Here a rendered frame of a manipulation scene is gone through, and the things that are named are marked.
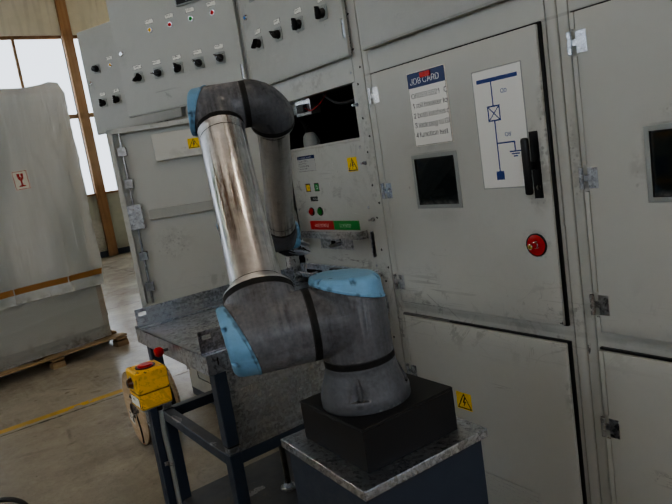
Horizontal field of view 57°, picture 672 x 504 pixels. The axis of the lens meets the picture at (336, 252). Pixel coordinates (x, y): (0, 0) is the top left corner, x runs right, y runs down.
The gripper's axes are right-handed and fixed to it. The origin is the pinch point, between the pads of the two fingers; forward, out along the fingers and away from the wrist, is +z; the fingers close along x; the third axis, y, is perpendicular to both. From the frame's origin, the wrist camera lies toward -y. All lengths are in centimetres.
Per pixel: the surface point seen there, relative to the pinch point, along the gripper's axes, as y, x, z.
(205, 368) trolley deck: 28, -47, -39
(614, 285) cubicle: 114, -1, 10
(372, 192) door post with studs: 30.2, 21.4, -0.3
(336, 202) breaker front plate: 3.2, 20.6, 5.1
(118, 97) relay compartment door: -145, 65, -48
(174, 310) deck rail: -28, -34, -30
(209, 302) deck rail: -28.4, -27.6, -17.5
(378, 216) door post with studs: 31.5, 14.4, 3.8
